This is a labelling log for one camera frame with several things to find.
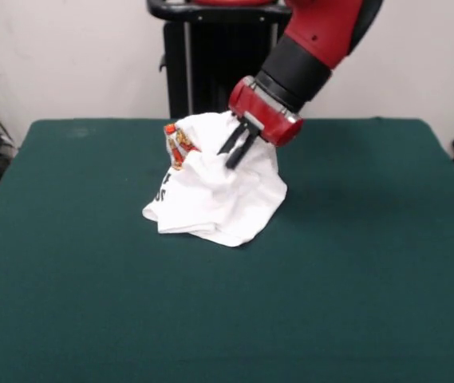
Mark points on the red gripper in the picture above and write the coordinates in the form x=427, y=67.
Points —
x=262, y=115

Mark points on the white printed T-shirt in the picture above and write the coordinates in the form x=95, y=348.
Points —
x=218, y=199

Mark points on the red robot base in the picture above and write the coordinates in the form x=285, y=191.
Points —
x=228, y=2

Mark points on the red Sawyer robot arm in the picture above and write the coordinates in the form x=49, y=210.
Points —
x=306, y=52

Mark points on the dark green table cloth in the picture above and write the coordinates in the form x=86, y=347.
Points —
x=91, y=279

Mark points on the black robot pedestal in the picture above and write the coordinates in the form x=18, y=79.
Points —
x=210, y=60

